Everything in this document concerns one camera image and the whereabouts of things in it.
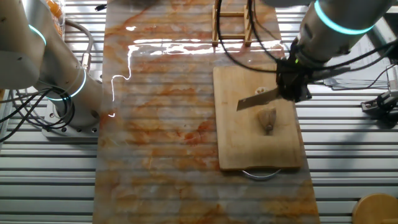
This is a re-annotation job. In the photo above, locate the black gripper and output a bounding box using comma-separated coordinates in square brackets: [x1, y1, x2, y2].
[275, 54, 312, 103]

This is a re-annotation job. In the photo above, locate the steel cleaver knife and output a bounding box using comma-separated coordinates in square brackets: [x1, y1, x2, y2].
[236, 88, 280, 112]

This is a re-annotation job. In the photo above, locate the lotus root chunk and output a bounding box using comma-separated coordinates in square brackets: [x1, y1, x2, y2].
[257, 107, 277, 135]

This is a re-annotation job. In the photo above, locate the wooden cutting board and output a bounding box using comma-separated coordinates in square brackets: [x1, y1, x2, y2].
[213, 64, 303, 171]

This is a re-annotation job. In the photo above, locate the white paper stack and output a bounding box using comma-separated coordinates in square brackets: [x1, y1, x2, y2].
[323, 40, 392, 91]

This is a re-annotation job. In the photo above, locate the wooden knife rack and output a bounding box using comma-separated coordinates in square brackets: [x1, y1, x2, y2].
[211, 0, 253, 47]

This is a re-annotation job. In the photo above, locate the orange marble pattern mat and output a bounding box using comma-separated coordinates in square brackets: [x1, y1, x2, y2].
[92, 0, 321, 224]

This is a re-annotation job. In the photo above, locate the wooden mug tree stand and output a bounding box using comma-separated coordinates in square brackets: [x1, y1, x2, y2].
[352, 193, 398, 224]

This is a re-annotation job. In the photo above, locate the clear plastic fruit pack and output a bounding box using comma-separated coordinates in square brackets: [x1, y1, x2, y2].
[46, 0, 67, 40]

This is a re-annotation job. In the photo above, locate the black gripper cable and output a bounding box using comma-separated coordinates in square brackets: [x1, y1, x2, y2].
[216, 0, 282, 74]
[248, 0, 292, 63]

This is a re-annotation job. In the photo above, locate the metal cutting board handle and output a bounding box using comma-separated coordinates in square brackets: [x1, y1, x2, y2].
[241, 169, 282, 181]

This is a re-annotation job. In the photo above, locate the black clamp mounted camera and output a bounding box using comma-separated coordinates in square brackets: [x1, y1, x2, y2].
[360, 90, 398, 125]

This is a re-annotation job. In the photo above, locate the silver exterior camera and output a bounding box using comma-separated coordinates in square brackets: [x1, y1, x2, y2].
[386, 64, 398, 91]

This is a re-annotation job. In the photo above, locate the grey hose cable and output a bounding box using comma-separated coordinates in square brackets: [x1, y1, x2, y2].
[63, 19, 94, 74]

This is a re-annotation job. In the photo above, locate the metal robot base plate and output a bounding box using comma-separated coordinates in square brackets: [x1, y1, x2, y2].
[42, 102, 100, 139]

